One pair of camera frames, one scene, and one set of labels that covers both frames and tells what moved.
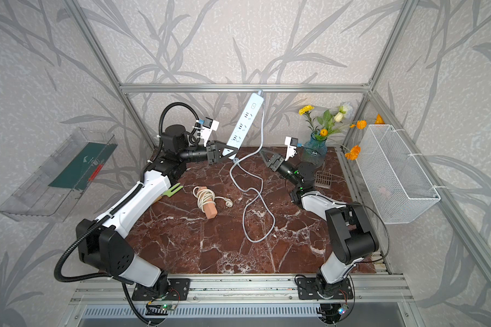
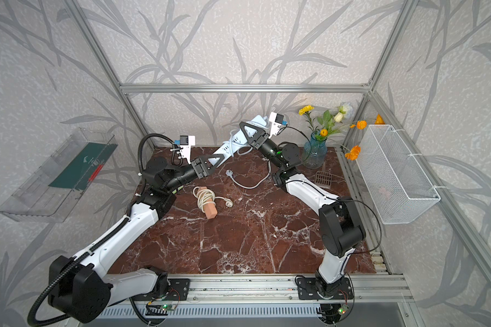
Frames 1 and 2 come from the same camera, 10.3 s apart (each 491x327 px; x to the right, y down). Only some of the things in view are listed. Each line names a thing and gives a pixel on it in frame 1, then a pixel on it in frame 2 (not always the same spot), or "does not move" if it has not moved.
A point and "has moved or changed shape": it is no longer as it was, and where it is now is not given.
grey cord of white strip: [259, 148] -> [231, 142]
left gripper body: [197, 154] -> [186, 177]
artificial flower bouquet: [329, 123] does not move
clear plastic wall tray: [48, 194] does not move
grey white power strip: [244, 122] has moved or changed shape
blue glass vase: [315, 150] does not move
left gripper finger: [214, 146] -> [204, 159]
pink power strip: [210, 209] does not move
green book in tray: [84, 166] does not move
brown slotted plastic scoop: [323, 179] does not move
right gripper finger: [273, 161] -> [256, 140]
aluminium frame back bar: [245, 88] does not move
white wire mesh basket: [398, 187] does not move
